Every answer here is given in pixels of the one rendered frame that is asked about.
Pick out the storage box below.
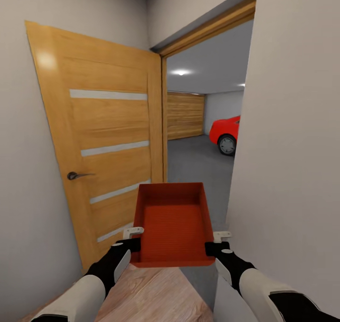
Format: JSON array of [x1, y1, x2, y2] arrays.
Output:
[[130, 183, 216, 268]]

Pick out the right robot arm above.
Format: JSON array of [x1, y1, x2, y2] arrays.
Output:
[[205, 231, 340, 322]]

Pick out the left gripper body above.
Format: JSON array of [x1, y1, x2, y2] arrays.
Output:
[[116, 238, 141, 252]]

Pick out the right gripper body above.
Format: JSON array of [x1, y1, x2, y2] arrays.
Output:
[[205, 240, 230, 257]]

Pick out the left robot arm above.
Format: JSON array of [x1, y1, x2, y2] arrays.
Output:
[[30, 227, 144, 322]]

